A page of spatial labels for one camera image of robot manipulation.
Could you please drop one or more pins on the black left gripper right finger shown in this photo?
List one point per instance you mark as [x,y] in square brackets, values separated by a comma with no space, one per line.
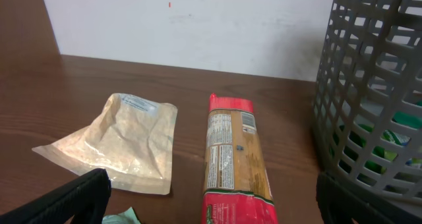
[341,201]

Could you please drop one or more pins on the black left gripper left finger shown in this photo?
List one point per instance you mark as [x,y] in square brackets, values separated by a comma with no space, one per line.
[83,200]

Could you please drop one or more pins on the orange biscuit pack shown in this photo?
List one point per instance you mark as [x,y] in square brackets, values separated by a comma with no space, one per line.
[236,187]

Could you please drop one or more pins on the light green small packet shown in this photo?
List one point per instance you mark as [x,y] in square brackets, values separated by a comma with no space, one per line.
[126,217]

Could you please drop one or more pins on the beige paper pouch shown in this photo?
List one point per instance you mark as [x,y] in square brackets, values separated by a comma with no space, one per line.
[132,139]

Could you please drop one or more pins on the grey plastic basket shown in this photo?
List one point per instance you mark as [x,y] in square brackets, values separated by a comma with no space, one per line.
[370,68]

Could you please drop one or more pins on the green Nescafe coffee bag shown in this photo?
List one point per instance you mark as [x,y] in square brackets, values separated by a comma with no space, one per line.
[407,119]

